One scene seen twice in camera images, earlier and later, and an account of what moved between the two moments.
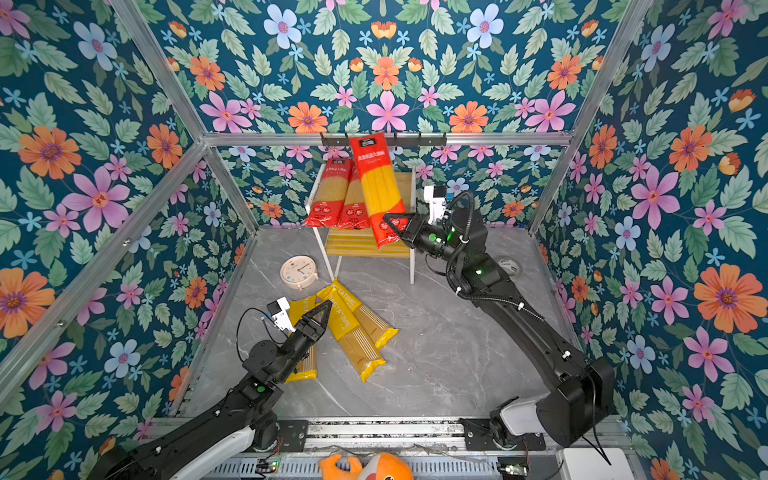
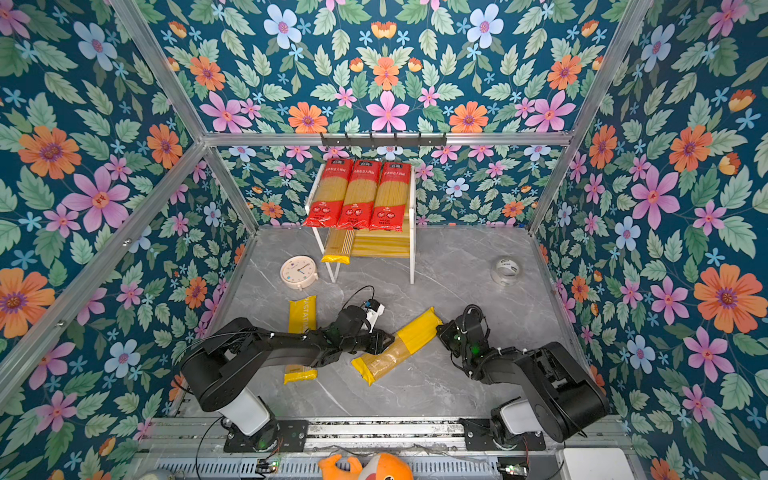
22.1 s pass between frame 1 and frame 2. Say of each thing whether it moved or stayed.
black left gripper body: moved
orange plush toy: stayed
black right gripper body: moved
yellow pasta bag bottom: stayed
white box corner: stayed
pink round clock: stayed
